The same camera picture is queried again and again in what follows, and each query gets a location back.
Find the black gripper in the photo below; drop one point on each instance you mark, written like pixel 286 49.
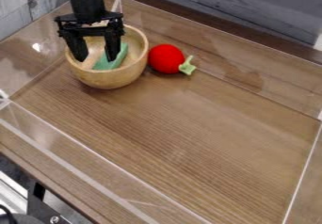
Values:
pixel 90 20

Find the red toy strawberry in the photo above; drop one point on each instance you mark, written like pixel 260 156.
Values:
pixel 166 59

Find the clear acrylic tray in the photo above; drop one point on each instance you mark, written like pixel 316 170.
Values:
pixel 213 148

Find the clear acrylic corner bracket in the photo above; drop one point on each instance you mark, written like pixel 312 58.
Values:
pixel 117 7

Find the black table leg bracket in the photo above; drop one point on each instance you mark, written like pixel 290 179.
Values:
pixel 39 209

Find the brown wooden bowl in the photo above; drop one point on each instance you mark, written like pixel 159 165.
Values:
pixel 122 76

